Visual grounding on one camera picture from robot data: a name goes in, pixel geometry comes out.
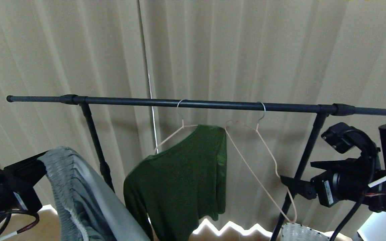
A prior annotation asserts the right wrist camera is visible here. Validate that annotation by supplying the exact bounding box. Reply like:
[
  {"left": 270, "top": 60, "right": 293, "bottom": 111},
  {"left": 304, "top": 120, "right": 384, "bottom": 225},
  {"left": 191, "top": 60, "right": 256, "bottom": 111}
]
[{"left": 321, "top": 122, "right": 380, "bottom": 168}]

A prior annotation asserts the beige curtain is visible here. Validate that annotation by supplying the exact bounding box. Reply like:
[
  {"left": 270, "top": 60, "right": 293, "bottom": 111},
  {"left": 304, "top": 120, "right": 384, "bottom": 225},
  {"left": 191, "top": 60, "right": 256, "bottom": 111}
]
[{"left": 0, "top": 0, "right": 386, "bottom": 238}]

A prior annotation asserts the pale grey garment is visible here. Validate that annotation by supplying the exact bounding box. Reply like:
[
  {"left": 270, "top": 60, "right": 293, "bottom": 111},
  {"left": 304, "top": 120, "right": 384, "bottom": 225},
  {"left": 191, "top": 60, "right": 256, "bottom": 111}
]
[{"left": 38, "top": 146, "right": 151, "bottom": 241}]

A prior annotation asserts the green printed shirt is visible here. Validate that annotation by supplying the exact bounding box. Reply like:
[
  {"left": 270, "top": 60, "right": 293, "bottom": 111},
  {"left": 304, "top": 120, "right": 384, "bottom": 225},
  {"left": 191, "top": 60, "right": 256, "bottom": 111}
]
[{"left": 123, "top": 125, "right": 228, "bottom": 241}]

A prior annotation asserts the white laundry basket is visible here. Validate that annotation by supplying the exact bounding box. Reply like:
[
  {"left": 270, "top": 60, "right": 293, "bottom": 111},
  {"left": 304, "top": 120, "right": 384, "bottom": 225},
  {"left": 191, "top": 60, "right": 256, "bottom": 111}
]
[{"left": 281, "top": 223, "right": 331, "bottom": 241}]

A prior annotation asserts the pink clothes hanger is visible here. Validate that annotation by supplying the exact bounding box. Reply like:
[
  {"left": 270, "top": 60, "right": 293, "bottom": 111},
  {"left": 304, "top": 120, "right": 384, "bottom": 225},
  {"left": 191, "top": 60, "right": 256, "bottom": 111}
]
[
  {"left": 153, "top": 99, "right": 198, "bottom": 155},
  {"left": 225, "top": 102, "right": 297, "bottom": 223}
]

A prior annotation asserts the black clothes rack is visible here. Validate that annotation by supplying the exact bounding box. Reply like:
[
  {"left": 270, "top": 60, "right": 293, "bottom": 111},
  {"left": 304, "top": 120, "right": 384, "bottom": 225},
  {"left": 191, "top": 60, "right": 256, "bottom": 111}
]
[{"left": 6, "top": 94, "right": 386, "bottom": 241}]

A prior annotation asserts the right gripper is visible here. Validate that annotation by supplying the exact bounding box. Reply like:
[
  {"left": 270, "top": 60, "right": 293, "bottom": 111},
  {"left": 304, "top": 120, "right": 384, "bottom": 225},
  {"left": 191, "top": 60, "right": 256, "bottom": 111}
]
[{"left": 280, "top": 159, "right": 386, "bottom": 215}]

